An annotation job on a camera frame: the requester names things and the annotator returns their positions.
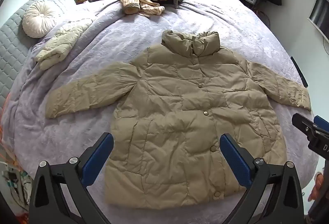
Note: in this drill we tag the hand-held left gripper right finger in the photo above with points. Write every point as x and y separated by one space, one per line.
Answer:
235 159

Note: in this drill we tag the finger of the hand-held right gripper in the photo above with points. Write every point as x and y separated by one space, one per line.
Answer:
322 123
300 122

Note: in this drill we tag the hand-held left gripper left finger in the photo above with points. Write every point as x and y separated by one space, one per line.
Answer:
99 159

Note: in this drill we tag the olive puffer jacket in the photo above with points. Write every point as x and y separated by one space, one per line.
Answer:
180 110

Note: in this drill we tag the person's right hand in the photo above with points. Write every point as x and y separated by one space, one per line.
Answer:
316 185

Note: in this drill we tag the cream quilted jacket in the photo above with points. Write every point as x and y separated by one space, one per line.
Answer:
61 44

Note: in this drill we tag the bed with lilac cover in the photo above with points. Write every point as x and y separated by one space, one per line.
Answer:
115 33

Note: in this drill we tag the grey quilted headboard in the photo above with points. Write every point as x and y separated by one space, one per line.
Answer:
12 41

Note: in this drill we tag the round cream cushion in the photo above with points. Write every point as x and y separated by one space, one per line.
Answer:
38 19

